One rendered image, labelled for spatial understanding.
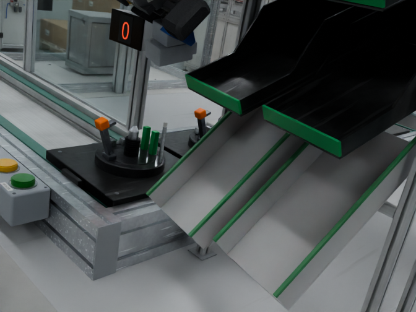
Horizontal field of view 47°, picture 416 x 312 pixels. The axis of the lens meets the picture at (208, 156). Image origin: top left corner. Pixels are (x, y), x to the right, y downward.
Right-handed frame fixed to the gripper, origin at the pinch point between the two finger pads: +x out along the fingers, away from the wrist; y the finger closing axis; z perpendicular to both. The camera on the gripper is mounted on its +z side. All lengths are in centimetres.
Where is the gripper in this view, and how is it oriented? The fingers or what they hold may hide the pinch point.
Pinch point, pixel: (174, 23)
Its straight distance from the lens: 77.4
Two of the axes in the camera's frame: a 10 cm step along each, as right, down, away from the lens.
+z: 6.8, -7.3, 0.6
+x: 4.2, 4.5, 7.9
